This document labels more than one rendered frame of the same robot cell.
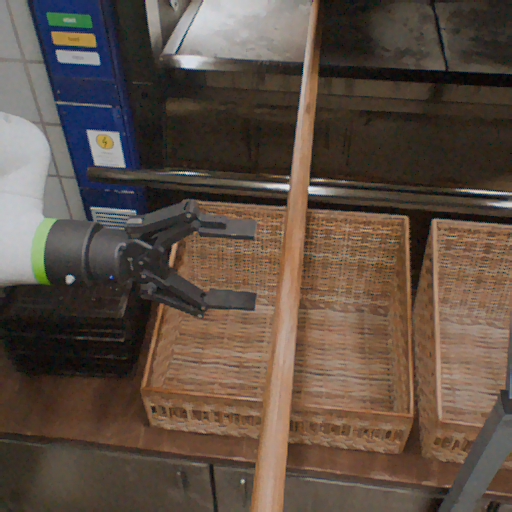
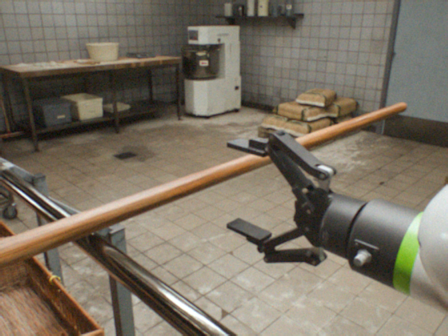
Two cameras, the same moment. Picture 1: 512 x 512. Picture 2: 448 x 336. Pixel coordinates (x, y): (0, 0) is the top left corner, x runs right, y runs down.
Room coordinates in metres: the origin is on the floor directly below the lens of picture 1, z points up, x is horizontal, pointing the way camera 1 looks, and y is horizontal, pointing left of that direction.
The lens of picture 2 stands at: (1.00, 0.34, 1.44)
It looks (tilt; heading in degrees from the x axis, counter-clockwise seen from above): 21 degrees down; 218
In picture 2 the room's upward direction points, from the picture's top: straight up
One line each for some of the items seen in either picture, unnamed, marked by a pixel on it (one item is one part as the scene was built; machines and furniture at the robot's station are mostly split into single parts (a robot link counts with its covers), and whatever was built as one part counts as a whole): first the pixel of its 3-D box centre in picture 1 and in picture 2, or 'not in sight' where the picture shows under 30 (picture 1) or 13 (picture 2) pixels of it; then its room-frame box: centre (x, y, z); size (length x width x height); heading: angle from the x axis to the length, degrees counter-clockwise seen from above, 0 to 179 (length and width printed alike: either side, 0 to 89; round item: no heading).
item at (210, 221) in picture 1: (206, 215); (265, 139); (0.55, 0.06, 1.28); 0.05 x 0.01 x 0.03; 83
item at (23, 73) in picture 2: not in sight; (101, 95); (-2.21, -4.23, 0.45); 2.20 x 0.80 x 0.90; 172
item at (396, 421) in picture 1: (283, 316); not in sight; (0.85, -0.06, 0.72); 0.56 x 0.49 x 0.28; 83
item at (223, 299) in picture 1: (231, 299); (248, 230); (0.54, 0.04, 1.12); 0.07 x 0.03 x 0.01; 83
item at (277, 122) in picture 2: not in sight; (285, 119); (-3.38, -2.04, 0.22); 0.62 x 0.36 x 0.15; 178
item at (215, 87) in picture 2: not in sight; (209, 71); (-3.77, -3.62, 0.66); 0.92 x 0.59 x 1.32; 172
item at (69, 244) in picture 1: (81, 252); (383, 242); (0.57, 0.24, 1.19); 0.12 x 0.06 x 0.09; 173
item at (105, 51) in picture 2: not in sight; (103, 52); (-2.37, -4.29, 1.01); 0.43 x 0.42 x 0.21; 172
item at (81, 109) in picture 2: not in sight; (82, 106); (-1.93, -4.27, 0.35); 0.50 x 0.36 x 0.24; 84
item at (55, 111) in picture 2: not in sight; (50, 111); (-1.52, -4.32, 0.35); 0.50 x 0.36 x 0.24; 82
